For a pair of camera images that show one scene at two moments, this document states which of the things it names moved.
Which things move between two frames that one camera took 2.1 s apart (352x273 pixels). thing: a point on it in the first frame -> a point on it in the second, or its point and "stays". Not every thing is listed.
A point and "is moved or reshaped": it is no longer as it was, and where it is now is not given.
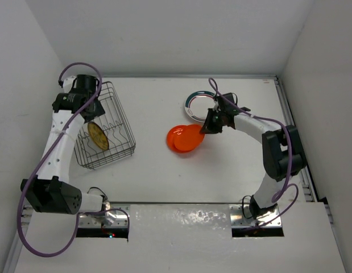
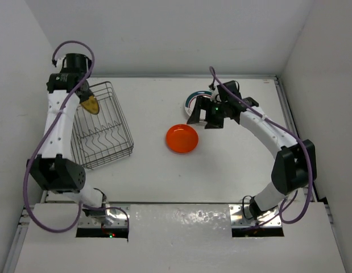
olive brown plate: (98, 136) is moved or reshaped
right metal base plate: (240, 216) stays
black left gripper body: (97, 111) -> (85, 95)
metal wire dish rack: (115, 126) stays
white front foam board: (181, 238) stays
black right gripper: (208, 128) -> (202, 103)
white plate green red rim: (197, 104) stays
